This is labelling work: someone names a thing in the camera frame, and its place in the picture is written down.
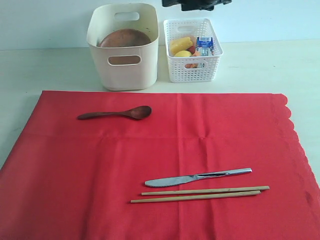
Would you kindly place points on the dark wooden spoon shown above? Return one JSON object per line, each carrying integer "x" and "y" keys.
{"x": 136, "y": 113}

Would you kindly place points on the stainless steel table knife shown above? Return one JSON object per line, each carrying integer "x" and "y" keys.
{"x": 178, "y": 180}

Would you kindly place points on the yellow lemon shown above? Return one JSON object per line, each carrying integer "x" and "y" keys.
{"x": 183, "y": 54}

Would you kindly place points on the orange fried chicken piece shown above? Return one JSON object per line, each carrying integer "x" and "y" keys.
{"x": 193, "y": 65}

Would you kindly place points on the yellow cheese wedge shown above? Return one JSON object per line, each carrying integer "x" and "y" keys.
{"x": 180, "y": 44}

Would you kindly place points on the red sausage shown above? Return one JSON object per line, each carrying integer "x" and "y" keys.
{"x": 192, "y": 49}

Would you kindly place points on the blue white milk carton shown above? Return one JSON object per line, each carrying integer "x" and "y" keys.
{"x": 204, "y": 48}

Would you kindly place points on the brown wooden plate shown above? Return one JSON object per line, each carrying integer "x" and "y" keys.
{"x": 125, "y": 38}

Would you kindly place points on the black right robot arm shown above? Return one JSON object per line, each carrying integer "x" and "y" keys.
{"x": 192, "y": 5}

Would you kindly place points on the white perforated plastic basket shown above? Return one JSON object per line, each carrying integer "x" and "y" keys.
{"x": 193, "y": 28}

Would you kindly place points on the cream plastic tub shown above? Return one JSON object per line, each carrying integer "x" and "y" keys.
{"x": 109, "y": 18}

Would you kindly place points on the red table cloth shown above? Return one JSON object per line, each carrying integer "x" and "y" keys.
{"x": 70, "y": 179}

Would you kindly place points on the upper bamboo chopstick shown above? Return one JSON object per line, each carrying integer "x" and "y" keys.
{"x": 206, "y": 191}

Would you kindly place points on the bamboo chopstick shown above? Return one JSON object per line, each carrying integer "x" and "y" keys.
{"x": 206, "y": 191}
{"x": 197, "y": 197}

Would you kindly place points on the lower bamboo chopstick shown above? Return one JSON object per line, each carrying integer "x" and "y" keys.
{"x": 197, "y": 197}

